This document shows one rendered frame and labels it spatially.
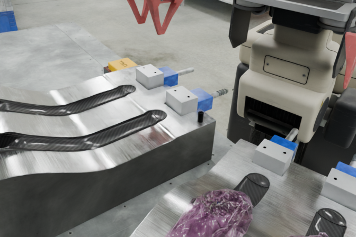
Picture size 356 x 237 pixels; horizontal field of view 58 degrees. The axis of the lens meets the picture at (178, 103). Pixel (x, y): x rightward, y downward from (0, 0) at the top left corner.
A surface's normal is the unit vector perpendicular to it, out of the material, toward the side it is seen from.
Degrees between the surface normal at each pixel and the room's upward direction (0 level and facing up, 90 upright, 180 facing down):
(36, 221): 90
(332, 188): 90
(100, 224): 0
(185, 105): 90
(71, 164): 27
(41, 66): 0
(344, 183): 0
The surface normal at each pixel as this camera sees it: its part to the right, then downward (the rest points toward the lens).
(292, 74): -0.61, 0.52
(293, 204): 0.04, -0.84
